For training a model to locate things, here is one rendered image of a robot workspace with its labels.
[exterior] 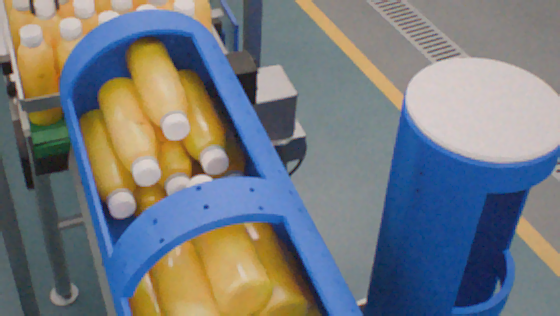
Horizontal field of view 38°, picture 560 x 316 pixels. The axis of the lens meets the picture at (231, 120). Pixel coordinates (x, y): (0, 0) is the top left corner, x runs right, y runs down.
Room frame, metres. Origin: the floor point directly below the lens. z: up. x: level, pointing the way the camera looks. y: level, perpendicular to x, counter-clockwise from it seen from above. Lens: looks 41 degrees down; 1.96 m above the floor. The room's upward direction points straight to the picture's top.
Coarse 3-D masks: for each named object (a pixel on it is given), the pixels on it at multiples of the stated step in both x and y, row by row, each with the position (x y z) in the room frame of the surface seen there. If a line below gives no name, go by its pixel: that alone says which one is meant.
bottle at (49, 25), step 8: (40, 16) 1.29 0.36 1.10; (48, 16) 1.29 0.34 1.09; (56, 16) 1.30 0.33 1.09; (40, 24) 1.28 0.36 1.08; (48, 24) 1.28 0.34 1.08; (56, 24) 1.29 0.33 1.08; (48, 32) 1.27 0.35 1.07; (56, 32) 1.28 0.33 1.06; (48, 40) 1.27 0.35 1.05; (56, 40) 1.27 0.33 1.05; (56, 64) 1.27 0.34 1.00
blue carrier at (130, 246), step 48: (96, 48) 1.03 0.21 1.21; (192, 48) 1.12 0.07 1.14; (96, 96) 1.07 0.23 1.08; (240, 96) 0.95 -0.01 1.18; (240, 144) 1.00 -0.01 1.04; (96, 192) 0.80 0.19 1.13; (192, 192) 0.70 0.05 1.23; (240, 192) 0.70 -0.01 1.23; (288, 192) 0.74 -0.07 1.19; (144, 240) 0.65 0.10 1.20; (288, 240) 0.79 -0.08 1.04; (336, 288) 0.59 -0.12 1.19
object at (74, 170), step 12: (72, 156) 1.15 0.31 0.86; (72, 168) 1.13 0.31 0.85; (84, 192) 1.04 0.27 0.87; (84, 204) 1.03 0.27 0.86; (84, 216) 1.01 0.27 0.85; (96, 240) 0.93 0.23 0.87; (96, 252) 0.92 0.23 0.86; (96, 264) 0.90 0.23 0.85; (108, 288) 0.83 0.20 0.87; (108, 300) 0.82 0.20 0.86; (108, 312) 0.80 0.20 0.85
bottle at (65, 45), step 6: (60, 36) 1.26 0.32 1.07; (66, 36) 1.24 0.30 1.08; (72, 36) 1.24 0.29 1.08; (78, 36) 1.24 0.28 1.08; (60, 42) 1.24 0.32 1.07; (66, 42) 1.24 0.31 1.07; (72, 42) 1.24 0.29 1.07; (78, 42) 1.24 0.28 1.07; (60, 48) 1.23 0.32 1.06; (66, 48) 1.23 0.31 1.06; (72, 48) 1.23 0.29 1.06; (60, 54) 1.23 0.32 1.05; (66, 54) 1.22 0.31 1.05; (60, 60) 1.23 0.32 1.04; (60, 66) 1.23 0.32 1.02; (60, 72) 1.23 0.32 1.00
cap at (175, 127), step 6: (174, 114) 0.92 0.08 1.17; (180, 114) 0.92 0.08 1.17; (168, 120) 0.90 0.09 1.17; (174, 120) 0.90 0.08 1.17; (180, 120) 0.90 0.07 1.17; (186, 120) 0.91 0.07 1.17; (162, 126) 0.91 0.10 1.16; (168, 126) 0.90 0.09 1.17; (174, 126) 0.90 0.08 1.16; (180, 126) 0.90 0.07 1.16; (186, 126) 0.90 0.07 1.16; (168, 132) 0.90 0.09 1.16; (174, 132) 0.90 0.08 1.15; (180, 132) 0.90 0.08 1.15; (186, 132) 0.90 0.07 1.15; (168, 138) 0.90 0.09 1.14; (174, 138) 0.90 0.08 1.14; (180, 138) 0.90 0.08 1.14
